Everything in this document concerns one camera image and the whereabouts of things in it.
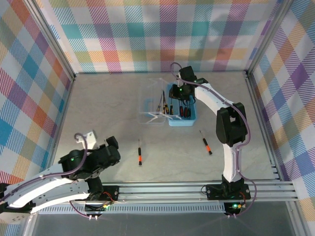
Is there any purple camera cable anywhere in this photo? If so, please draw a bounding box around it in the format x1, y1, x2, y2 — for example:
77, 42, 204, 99
0, 133, 99, 220
171, 62, 258, 218

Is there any aluminium table side rail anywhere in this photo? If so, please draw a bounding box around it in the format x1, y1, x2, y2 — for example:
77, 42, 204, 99
246, 71, 282, 182
43, 78, 76, 184

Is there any controller board with LED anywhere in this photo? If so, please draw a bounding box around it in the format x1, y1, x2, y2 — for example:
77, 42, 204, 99
84, 200, 115, 214
223, 201, 247, 215

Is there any orange black precision screwdriver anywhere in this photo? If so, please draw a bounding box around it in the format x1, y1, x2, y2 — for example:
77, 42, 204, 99
199, 130, 213, 155
137, 138, 143, 166

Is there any slotted grey cable duct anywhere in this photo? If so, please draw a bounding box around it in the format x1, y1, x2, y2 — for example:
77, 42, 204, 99
36, 205, 227, 215

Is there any blue plastic tool box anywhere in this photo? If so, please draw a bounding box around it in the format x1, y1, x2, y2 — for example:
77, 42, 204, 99
138, 78, 199, 128

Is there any aluminium mounting rail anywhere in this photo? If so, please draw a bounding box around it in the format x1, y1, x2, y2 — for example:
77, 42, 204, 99
27, 181, 300, 205

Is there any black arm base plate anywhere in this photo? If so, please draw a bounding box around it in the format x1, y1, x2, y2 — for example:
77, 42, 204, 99
205, 183, 252, 200
87, 184, 121, 202

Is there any aluminium frame post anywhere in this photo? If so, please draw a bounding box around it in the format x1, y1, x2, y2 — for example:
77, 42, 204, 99
24, 0, 77, 82
245, 0, 296, 77

